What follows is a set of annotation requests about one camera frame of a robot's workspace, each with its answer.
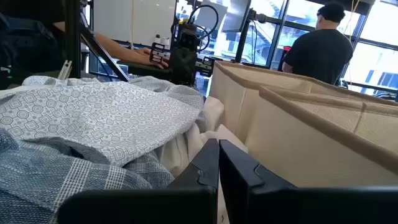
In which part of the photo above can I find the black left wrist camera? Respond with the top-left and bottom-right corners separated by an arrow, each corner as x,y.
177,29 -> 198,47

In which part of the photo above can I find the black monitor stand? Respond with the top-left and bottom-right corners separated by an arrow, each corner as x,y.
234,9 -> 268,63

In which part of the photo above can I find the person's hand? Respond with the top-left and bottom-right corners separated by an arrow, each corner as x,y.
135,47 -> 170,70

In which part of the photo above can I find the white geometric-print shirt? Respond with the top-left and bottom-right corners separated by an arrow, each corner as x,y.
0,75 -> 205,167

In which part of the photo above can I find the white board panel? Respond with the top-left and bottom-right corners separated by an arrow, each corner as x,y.
93,0 -> 177,47

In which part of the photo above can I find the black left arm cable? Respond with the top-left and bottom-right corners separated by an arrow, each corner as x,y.
186,4 -> 220,52

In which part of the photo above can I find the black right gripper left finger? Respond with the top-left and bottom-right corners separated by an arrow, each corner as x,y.
57,138 -> 221,224

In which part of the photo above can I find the dark flat monitor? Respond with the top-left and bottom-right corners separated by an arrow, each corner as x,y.
222,0 -> 252,34

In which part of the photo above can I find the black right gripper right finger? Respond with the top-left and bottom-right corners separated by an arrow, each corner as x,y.
219,139 -> 398,224

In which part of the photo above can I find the beige fabric storage bin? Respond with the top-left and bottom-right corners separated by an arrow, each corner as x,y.
244,86 -> 398,189
208,60 -> 398,144

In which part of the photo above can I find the plain white garment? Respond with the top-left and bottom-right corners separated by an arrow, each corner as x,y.
154,96 -> 249,224

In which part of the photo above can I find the white slotted bracket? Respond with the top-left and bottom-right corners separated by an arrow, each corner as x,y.
57,60 -> 73,80

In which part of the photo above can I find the person's forearm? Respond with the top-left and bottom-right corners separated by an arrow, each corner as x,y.
93,32 -> 142,63

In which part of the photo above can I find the person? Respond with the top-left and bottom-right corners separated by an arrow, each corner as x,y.
0,14 -> 66,83
281,1 -> 354,85

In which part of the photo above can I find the light blue-grey plaid shirt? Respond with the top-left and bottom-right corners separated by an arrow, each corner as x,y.
0,129 -> 175,224

